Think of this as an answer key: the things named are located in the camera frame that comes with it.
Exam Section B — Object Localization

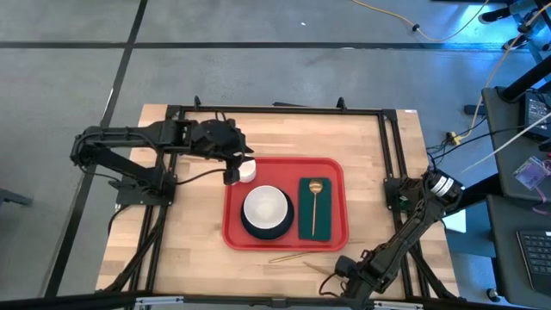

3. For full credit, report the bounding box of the gold spoon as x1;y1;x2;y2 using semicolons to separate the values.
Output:
308;178;325;238

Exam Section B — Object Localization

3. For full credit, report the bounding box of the dark grey keyboard desk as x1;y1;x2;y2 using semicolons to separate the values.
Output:
486;193;551;309

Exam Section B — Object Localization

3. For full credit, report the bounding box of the white bowl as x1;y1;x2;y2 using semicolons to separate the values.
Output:
243;184;289;230

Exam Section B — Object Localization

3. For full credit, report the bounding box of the gold chopstick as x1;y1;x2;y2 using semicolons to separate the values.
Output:
268;251;316;264

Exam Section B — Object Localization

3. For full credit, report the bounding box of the white floor sheet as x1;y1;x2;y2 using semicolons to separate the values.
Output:
442;206;468;234

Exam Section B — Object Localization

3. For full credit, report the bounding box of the gold fork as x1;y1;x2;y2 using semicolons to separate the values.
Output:
302;260;333;276

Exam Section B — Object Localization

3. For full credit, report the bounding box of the white cable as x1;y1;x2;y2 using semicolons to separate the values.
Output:
461;122;551;173

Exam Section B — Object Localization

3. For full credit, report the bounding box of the black device with screen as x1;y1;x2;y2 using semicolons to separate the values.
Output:
523;90;551;141

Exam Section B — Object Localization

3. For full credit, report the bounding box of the green cloth napkin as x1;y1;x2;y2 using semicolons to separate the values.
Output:
297;177;333;242

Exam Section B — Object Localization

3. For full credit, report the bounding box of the black aluminium table frame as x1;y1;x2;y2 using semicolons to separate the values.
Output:
102;95;460;301

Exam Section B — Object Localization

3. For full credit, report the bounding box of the black keyboard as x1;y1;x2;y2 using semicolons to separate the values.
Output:
515;229;551;295

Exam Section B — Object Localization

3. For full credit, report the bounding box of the black desk beam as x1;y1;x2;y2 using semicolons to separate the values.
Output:
455;174;503;216

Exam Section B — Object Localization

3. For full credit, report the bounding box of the purple badge card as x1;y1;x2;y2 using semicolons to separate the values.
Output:
511;155;547;190

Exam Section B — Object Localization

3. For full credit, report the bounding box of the tan cable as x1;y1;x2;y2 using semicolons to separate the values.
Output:
467;2;551;133

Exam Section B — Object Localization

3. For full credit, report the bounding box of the dark round plate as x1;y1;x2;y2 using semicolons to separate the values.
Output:
239;189;296;241

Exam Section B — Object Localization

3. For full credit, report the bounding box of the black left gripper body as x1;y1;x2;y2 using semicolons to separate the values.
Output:
189;116;255;163

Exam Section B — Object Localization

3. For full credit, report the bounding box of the grey furniture leg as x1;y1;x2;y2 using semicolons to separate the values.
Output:
0;188;34;208

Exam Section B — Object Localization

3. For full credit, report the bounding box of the red plastic tray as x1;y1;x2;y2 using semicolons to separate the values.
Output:
221;156;350;252

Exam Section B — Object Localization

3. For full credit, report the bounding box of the yellow floor cable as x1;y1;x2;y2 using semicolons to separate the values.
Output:
350;0;492;43

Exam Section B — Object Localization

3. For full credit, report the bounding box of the dark grey side desk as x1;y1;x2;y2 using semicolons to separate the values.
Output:
480;85;551;203

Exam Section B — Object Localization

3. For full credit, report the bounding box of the black pole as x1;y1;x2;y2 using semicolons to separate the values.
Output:
501;55;551;102

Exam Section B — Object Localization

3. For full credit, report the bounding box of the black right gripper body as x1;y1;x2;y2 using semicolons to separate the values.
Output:
334;251;380;302

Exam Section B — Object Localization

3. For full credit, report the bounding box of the black rig rail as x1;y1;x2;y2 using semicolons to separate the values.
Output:
0;291;551;310

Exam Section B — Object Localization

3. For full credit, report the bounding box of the white mug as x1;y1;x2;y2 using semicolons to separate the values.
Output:
238;158;258;184

